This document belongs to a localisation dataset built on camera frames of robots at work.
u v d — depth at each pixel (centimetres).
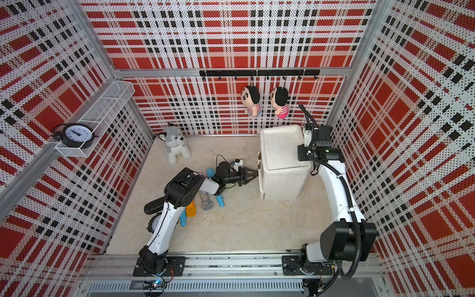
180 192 63
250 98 91
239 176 93
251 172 96
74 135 63
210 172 99
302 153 72
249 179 96
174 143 97
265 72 90
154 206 90
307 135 72
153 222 83
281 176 75
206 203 88
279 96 94
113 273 73
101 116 80
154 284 70
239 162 101
